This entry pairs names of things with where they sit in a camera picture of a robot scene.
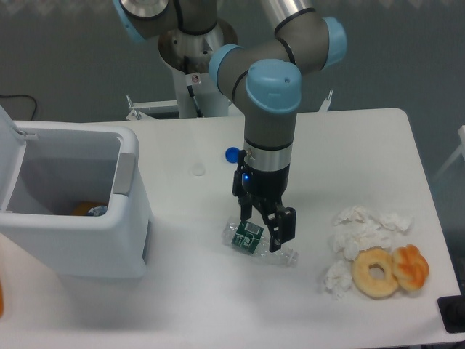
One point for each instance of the black device at table edge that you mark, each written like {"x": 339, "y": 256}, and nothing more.
{"x": 452, "y": 313}

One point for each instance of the white frame at right edge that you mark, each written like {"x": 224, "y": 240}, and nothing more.
{"x": 453, "y": 162}

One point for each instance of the orange trash inside bin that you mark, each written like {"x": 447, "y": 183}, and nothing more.
{"x": 82, "y": 208}

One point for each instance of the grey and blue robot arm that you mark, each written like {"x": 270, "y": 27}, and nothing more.
{"x": 263, "y": 83}

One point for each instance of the ring doughnut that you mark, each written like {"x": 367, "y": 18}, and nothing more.
{"x": 372, "y": 273}

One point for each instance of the small crumpled white tissue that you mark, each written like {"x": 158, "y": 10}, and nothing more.
{"x": 338, "y": 279}

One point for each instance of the blue bottle cap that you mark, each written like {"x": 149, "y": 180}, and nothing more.
{"x": 232, "y": 154}

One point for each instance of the large crumpled white tissue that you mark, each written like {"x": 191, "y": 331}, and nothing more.
{"x": 358, "y": 229}

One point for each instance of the orange glazed bread roll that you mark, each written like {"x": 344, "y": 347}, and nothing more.
{"x": 409, "y": 267}

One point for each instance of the crumpled wrapper inside bin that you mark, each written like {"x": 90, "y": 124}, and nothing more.
{"x": 97, "y": 211}

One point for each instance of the orange object at left edge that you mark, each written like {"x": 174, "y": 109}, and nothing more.
{"x": 1, "y": 300}

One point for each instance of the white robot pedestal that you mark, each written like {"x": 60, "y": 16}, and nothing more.
{"x": 188, "y": 56}

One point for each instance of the white trash bin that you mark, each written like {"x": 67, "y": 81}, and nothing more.
{"x": 68, "y": 164}

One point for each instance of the crushed clear plastic bottle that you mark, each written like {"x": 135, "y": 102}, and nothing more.
{"x": 250, "y": 239}

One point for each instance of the white trash bin lid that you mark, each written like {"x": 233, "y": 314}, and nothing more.
{"x": 13, "y": 145}

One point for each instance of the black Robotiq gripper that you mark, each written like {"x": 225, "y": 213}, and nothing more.
{"x": 268, "y": 188}

